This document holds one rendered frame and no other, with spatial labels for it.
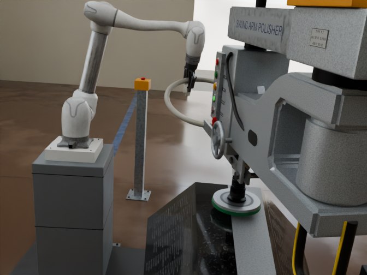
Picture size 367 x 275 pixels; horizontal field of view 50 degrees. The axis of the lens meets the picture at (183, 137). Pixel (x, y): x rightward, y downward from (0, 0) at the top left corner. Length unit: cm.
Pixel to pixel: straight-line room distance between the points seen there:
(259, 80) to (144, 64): 673
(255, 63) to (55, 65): 722
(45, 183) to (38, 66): 640
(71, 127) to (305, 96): 159
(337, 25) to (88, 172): 169
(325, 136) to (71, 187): 166
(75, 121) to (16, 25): 646
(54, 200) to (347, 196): 175
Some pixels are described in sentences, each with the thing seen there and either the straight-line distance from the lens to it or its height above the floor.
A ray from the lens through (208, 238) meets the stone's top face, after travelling 159.
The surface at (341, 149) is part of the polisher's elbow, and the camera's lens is 98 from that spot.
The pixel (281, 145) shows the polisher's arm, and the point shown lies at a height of 131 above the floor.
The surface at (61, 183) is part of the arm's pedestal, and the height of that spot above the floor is 69.
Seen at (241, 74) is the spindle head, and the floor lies 146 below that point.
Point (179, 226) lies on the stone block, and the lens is 179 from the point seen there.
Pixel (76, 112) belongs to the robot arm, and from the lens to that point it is 233.
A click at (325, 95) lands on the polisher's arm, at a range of 95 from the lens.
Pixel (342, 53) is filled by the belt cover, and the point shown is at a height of 162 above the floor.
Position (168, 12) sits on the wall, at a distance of 809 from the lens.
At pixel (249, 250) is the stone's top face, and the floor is 83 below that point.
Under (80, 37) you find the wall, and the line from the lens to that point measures 833.
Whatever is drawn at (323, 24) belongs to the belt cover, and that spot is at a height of 167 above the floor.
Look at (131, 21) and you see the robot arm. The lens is 230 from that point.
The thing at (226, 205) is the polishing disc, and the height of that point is 88.
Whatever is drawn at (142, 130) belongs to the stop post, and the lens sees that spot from 341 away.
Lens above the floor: 168
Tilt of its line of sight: 18 degrees down
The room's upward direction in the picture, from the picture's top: 4 degrees clockwise
